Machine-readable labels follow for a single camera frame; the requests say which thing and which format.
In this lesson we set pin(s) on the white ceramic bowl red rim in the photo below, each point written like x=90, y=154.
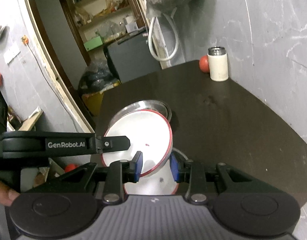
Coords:
x=156, y=177

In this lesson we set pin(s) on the wooden shelf board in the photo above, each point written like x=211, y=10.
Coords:
x=30, y=122

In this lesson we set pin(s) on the white thermos jar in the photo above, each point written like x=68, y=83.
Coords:
x=218, y=63

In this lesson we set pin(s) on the steel plate with sticker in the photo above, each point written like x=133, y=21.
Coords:
x=155, y=105

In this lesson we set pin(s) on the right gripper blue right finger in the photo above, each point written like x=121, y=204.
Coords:
x=192, y=173

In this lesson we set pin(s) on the green box on shelf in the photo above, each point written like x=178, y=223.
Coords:
x=93, y=43

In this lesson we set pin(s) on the dark grey cabinet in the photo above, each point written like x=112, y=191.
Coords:
x=129, y=57

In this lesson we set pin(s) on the person's left hand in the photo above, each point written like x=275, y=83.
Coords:
x=7, y=195

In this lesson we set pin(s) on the yellow box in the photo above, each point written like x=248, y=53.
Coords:
x=93, y=102

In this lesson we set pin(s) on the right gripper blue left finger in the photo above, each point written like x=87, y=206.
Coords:
x=119, y=173

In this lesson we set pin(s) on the red round ball lid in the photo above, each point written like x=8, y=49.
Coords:
x=204, y=64

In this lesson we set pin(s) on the black plastic bag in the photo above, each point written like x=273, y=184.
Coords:
x=96, y=77

